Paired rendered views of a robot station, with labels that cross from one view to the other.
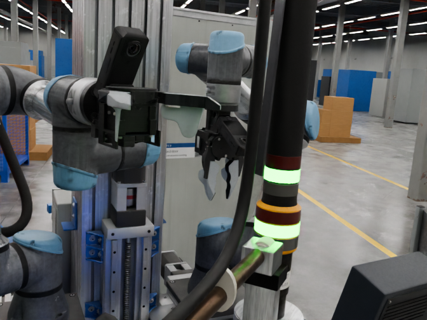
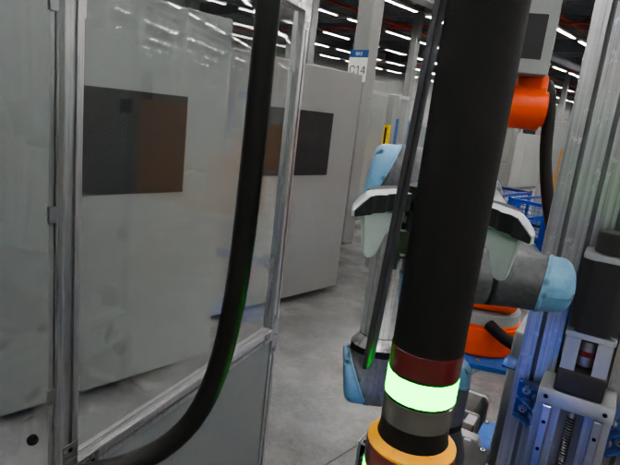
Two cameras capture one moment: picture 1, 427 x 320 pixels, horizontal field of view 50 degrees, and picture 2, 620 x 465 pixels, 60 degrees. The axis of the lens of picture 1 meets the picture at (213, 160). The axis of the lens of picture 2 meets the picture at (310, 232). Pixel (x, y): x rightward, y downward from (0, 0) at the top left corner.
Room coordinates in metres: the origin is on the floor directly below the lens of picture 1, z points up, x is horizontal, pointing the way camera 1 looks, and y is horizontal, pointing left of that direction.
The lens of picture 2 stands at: (0.24, -0.22, 1.73)
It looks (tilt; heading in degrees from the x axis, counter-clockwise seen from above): 13 degrees down; 54
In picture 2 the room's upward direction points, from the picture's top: 7 degrees clockwise
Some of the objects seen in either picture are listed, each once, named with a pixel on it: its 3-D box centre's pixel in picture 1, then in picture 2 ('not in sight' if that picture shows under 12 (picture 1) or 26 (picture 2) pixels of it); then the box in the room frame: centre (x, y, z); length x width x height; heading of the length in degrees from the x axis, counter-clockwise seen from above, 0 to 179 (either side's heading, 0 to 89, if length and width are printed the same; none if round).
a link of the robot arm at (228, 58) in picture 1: (226, 58); not in sight; (1.01, -0.01, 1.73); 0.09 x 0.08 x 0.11; 150
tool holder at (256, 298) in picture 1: (269, 282); not in sight; (0.42, -0.06, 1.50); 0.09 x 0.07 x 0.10; 156
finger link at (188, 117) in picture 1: (190, 117); (503, 246); (0.62, 0.04, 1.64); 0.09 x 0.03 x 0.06; 72
